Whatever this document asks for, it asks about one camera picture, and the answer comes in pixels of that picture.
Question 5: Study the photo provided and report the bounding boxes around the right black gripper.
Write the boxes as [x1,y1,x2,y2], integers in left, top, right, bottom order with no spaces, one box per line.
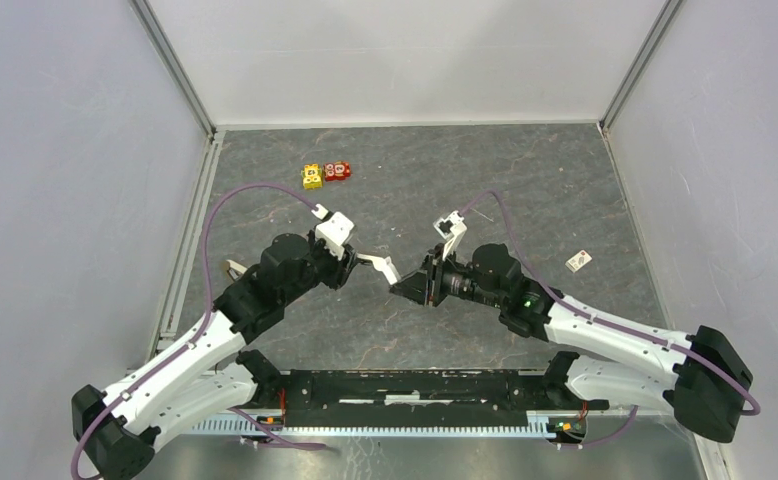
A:
[390,244,504,310]

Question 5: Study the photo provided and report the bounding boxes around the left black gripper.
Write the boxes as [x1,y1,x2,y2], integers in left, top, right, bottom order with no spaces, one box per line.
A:
[281,222,361,305]

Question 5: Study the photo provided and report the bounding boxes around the brown white stapler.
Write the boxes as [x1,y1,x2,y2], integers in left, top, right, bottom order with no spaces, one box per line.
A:
[222,260,247,282]

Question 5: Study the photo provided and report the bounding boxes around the white staple box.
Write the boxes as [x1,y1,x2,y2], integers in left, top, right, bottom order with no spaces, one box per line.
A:
[565,250,593,273]

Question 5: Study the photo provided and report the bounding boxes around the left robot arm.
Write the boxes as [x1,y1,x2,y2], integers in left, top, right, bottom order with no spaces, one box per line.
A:
[70,229,399,479]

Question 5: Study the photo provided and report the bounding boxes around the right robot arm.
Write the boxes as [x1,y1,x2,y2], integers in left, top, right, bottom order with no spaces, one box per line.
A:
[390,244,753,443]

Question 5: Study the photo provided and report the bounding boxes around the red toy block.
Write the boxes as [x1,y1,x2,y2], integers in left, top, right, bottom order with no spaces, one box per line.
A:
[323,161,351,182]

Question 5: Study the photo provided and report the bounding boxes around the yellow toy block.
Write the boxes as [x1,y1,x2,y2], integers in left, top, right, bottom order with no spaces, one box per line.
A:
[301,164,324,190]

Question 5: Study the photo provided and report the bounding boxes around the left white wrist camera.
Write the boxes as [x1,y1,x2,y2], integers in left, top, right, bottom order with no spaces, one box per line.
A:
[312,204,355,260]

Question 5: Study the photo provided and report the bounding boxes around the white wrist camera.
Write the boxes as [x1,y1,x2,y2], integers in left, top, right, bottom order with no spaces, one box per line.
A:
[312,204,355,260]
[433,210,467,260]

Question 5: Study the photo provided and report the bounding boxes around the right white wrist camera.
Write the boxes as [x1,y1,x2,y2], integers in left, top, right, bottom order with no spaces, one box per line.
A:
[433,210,467,260]

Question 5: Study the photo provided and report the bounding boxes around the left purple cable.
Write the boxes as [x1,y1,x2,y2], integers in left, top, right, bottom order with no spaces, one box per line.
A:
[70,183,327,480]

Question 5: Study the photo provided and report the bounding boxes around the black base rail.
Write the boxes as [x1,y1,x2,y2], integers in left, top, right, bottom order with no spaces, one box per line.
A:
[241,369,610,428]

